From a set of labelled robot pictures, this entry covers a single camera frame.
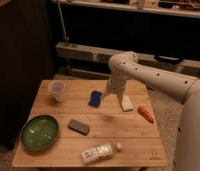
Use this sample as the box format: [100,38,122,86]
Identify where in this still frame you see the white sponge block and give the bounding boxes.
[121,96,133,112]

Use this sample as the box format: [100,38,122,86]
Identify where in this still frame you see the orange carrot toy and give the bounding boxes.
[138,106,154,123]

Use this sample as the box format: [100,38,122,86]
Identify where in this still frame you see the clear plastic cup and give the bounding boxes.
[48,80,65,102]

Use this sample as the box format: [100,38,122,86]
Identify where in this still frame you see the white upper shelf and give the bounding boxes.
[50,0,200,19]

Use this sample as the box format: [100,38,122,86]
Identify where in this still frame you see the green ceramic bowl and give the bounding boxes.
[21,115,59,152]

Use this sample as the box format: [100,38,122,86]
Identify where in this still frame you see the blue sponge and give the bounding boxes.
[89,91,102,107]

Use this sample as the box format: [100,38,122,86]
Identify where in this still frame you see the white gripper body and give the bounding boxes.
[106,78,126,95]

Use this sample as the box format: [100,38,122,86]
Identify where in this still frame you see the wooden table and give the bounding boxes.
[12,80,168,168]

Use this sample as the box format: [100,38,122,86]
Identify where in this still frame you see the black handle object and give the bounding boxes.
[154,55,184,65]

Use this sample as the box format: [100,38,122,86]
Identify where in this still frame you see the white shelf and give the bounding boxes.
[50,0,200,19]
[56,42,200,76]

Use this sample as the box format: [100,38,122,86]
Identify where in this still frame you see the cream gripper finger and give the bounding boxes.
[117,94,124,108]
[102,90,110,98]

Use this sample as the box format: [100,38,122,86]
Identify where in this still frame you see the clear plastic bottle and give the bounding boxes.
[81,142,122,164]

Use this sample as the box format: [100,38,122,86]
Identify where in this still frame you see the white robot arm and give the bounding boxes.
[104,51,200,171]

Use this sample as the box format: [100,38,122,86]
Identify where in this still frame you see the metal shelf pole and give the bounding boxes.
[57,0,70,46]

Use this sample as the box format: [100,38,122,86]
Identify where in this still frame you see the grey rectangular block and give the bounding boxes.
[68,119,90,135]

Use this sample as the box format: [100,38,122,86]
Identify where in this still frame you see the white lower shelf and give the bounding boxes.
[56,42,200,76]

